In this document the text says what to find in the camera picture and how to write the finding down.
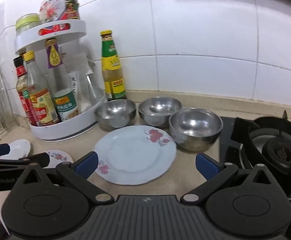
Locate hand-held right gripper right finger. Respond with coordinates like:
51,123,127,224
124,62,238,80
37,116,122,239
181,153,278,203

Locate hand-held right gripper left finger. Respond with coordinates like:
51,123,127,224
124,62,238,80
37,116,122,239
17,151,112,203

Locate large floral plate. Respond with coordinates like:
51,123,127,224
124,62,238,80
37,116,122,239
95,126,177,186

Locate stainless steel bowl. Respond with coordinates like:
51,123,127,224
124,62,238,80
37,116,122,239
169,108,223,152
95,99,136,130
138,97,182,127

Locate black gas stove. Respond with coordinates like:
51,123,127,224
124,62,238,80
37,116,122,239
218,110,291,240

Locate white two-tier spice rack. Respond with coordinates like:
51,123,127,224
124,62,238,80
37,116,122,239
14,19,108,142

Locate black pan support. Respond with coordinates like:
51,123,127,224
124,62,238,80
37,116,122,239
231,110,291,200

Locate yellow cap vinegar bottle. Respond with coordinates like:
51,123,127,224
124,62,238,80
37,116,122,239
23,51,61,127

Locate glass pot lid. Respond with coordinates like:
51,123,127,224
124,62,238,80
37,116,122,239
0,65,14,130

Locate purple label sauce bottle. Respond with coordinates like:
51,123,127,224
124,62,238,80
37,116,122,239
45,38,79,122

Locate red cap soy sauce bottle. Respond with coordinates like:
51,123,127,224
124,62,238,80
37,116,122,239
13,56,36,125

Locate black stove burner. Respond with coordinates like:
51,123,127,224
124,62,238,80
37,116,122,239
261,136,291,178

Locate clear plastic bag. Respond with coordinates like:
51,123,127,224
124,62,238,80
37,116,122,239
68,52,104,110

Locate green yellow label sauce bottle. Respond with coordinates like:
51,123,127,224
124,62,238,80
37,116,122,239
100,30,127,101

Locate glass jar pale green lid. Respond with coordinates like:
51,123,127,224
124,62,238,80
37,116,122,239
15,13,42,37

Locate red printed plastic packet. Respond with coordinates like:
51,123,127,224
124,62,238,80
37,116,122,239
39,0,67,24

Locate green lid sauce jar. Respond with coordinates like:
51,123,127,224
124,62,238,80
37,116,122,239
65,0,81,20

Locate wire lid rack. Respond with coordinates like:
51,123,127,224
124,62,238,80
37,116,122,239
0,95,21,140

